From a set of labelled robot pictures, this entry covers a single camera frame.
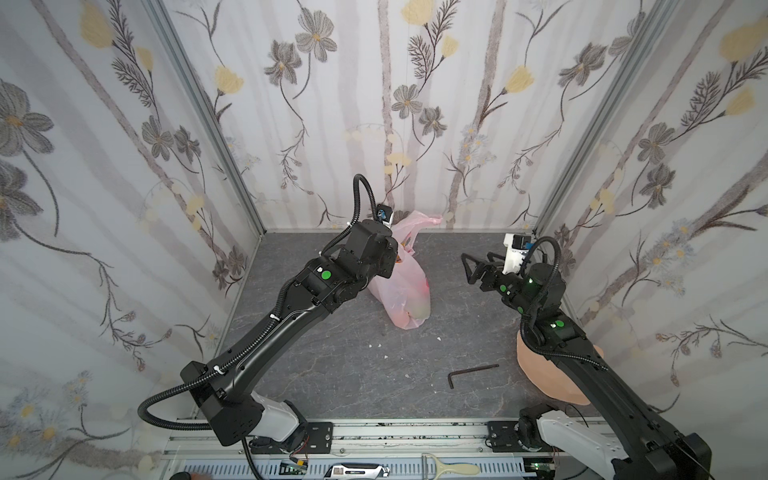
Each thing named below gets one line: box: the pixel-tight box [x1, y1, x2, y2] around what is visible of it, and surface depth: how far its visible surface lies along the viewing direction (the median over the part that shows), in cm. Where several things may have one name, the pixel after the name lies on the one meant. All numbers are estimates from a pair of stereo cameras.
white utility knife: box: [324, 462, 391, 480], surface depth 70 cm
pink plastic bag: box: [367, 210, 443, 330], surface depth 85 cm
